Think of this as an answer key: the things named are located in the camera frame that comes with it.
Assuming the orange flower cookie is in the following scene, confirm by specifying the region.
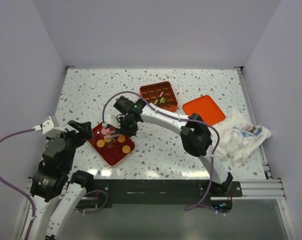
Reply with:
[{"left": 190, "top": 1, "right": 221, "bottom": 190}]
[{"left": 104, "top": 135, "right": 112, "bottom": 143}]

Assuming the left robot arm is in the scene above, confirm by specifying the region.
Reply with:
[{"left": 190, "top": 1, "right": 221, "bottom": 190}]
[{"left": 21, "top": 116, "right": 94, "bottom": 240}]

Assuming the orange cookie lower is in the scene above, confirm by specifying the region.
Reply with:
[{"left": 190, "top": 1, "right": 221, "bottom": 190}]
[{"left": 122, "top": 145, "right": 131, "bottom": 154}]

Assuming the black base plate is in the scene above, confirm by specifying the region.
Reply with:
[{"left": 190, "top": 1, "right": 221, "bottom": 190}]
[{"left": 75, "top": 178, "right": 242, "bottom": 213}]

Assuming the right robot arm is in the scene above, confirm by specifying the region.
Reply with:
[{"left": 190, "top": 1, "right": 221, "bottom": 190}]
[{"left": 114, "top": 96, "right": 233, "bottom": 197}]

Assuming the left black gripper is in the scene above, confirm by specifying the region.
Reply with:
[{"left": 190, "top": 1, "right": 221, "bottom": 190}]
[{"left": 46, "top": 119, "right": 93, "bottom": 171}]

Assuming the red cookie tray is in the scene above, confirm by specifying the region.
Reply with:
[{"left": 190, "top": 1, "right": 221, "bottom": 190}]
[{"left": 89, "top": 123, "right": 135, "bottom": 167}]

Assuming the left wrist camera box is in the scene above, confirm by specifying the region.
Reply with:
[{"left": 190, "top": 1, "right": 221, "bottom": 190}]
[{"left": 41, "top": 116, "right": 67, "bottom": 138}]

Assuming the white crumpled plastic bag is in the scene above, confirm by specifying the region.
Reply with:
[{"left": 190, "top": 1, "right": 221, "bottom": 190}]
[{"left": 213, "top": 109, "right": 272, "bottom": 167}]

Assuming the orange box lid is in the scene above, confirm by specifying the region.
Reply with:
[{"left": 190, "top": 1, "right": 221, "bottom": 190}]
[{"left": 183, "top": 95, "right": 226, "bottom": 126}]

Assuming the orange cookie left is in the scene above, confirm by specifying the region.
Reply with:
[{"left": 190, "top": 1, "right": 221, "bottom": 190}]
[{"left": 96, "top": 139, "right": 105, "bottom": 148}]

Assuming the orange compartment cookie box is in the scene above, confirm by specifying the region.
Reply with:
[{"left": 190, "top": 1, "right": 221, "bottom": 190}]
[{"left": 139, "top": 81, "right": 178, "bottom": 113}]

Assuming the orange cookie upper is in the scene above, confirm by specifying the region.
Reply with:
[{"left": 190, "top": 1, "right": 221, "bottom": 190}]
[{"left": 117, "top": 135, "right": 126, "bottom": 143}]

